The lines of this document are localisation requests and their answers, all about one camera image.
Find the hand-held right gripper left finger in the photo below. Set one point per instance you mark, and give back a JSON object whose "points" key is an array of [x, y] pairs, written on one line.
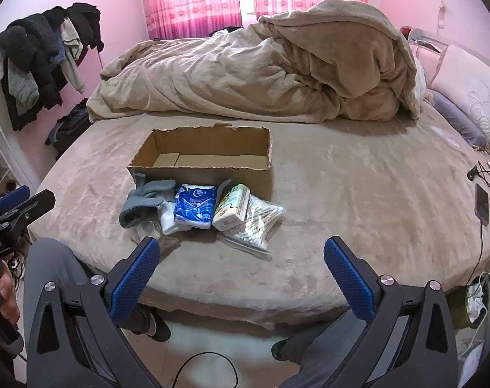
{"points": [[134, 279]]}

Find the blue tissue packet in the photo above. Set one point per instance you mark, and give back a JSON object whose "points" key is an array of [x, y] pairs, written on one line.
{"points": [[194, 206]]}

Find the black hanging garment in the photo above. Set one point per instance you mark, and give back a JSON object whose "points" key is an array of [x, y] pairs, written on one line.
{"points": [[83, 20]]}

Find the black smartphone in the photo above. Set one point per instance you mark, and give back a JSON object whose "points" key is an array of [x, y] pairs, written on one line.
{"points": [[481, 204]]}

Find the person's leg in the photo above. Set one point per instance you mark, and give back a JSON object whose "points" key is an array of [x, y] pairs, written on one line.
{"points": [[51, 262], [321, 347]]}

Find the clear bag of cotton swabs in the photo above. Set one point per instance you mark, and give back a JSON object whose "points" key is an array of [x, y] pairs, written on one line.
{"points": [[257, 222]]}

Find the person's dark slipper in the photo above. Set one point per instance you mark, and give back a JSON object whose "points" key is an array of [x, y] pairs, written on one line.
{"points": [[279, 349], [161, 327]]}

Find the beige fleece blanket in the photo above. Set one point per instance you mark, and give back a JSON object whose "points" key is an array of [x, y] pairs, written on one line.
{"points": [[249, 76]]}

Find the grey hanging cloth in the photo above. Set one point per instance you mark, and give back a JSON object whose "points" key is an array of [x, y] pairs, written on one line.
{"points": [[22, 87]]}

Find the green cream tissue packet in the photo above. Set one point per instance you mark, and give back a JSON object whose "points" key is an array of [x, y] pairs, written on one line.
{"points": [[230, 210]]}

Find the person's left hand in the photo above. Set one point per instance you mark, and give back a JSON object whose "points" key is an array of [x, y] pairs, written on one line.
{"points": [[8, 295]]}

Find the black backpack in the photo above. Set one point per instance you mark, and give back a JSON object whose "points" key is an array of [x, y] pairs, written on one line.
{"points": [[67, 129]]}

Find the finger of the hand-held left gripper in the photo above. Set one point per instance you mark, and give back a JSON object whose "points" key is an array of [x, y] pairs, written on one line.
{"points": [[15, 196], [37, 204]]}

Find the person's right leg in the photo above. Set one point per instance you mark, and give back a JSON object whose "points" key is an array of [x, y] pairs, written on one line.
{"points": [[321, 347]]}

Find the bed with beige sheet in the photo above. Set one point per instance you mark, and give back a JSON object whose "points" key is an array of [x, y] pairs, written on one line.
{"points": [[350, 194]]}

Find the clothes on rack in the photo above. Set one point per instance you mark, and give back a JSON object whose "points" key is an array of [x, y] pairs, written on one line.
{"points": [[31, 44]]}

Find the pink floral pillow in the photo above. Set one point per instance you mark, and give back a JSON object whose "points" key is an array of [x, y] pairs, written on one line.
{"points": [[467, 81]]}

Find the white sock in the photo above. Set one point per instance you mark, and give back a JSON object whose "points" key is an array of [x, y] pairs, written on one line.
{"points": [[169, 220]]}

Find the black white sneaker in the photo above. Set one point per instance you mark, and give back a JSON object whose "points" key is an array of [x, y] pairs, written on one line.
{"points": [[16, 273]]}

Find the open cardboard box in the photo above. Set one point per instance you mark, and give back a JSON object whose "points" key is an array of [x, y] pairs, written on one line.
{"points": [[164, 145]]}

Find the person's left dark slipper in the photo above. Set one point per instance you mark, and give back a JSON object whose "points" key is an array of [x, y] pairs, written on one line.
{"points": [[161, 327]]}

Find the beige hanging shirt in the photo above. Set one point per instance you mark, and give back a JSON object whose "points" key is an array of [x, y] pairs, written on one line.
{"points": [[71, 52]]}

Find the person's right dark slipper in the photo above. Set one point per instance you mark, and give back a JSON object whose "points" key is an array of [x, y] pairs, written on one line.
{"points": [[279, 349]]}

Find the grey pillow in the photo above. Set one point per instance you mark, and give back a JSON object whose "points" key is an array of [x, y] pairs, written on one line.
{"points": [[454, 115]]}

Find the person's left leg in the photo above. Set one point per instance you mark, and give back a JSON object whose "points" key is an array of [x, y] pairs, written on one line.
{"points": [[51, 262]]}

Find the grey sock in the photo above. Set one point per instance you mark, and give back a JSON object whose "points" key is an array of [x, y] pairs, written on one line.
{"points": [[144, 200]]}

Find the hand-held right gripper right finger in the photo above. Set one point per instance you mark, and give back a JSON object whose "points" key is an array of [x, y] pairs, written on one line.
{"points": [[348, 279]]}

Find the white rack frame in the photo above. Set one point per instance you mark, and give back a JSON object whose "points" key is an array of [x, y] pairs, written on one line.
{"points": [[2, 149]]}

